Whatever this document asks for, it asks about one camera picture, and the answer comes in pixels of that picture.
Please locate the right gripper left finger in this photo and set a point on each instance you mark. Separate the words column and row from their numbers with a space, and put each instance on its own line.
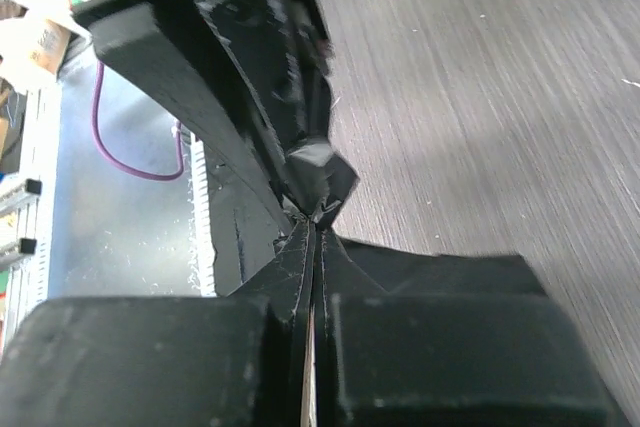
column 237, row 360

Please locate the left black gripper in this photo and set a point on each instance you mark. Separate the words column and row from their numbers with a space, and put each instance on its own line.
column 172, row 56

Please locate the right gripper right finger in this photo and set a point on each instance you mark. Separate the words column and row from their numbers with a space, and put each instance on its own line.
column 404, row 339

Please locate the black trash bag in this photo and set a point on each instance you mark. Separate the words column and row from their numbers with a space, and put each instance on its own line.
column 325, row 178

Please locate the cardboard box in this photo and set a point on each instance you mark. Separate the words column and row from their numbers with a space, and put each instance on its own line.
column 32, row 46

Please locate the white slotted cable duct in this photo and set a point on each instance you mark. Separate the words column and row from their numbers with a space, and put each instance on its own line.
column 203, row 253

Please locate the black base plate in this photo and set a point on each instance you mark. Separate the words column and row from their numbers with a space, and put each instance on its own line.
column 242, row 231

